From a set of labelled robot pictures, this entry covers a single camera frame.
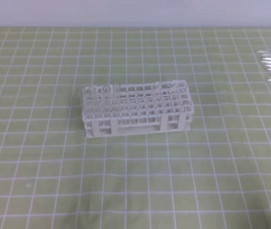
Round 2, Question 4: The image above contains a clear test tube far left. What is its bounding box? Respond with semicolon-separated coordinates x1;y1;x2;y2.
78;87;85;106

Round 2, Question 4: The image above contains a green checkered tablecloth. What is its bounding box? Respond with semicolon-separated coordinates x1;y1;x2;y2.
0;27;271;229

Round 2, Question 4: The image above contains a clear glass test tube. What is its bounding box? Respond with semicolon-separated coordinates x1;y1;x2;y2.
112;84;120;117

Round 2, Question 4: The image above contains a clear test tube slot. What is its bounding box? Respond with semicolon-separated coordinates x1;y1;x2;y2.
87;87;96;118
102;85;111;117

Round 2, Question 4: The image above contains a white plastic test tube rack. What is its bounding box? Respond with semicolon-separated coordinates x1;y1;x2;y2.
82;80;194;138

